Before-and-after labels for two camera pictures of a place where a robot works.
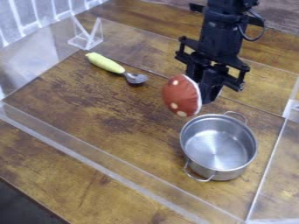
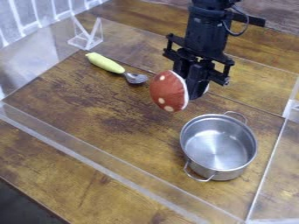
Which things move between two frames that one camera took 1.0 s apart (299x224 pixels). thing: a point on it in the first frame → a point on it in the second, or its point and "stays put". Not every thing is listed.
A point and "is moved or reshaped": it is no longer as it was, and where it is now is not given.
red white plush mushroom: [182, 94] is moved or reshaped
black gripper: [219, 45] → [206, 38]
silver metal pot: [219, 144] stays put
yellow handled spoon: [100, 60] stays put
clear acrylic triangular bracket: [87, 40] stays put
